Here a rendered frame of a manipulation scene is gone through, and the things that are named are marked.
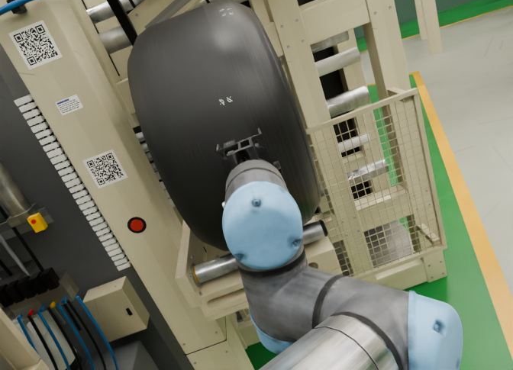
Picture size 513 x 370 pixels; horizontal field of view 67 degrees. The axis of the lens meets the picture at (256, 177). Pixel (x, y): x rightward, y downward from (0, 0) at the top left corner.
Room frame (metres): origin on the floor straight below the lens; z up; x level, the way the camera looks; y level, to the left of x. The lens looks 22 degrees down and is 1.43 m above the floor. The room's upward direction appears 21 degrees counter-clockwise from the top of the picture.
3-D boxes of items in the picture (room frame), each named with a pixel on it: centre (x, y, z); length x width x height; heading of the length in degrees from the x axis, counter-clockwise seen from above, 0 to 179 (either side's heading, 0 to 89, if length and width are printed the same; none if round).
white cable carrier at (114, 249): (0.92, 0.40, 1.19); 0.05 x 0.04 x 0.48; 178
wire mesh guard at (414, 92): (1.28, -0.18, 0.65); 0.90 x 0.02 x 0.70; 88
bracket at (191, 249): (0.96, 0.24, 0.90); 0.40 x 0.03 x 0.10; 178
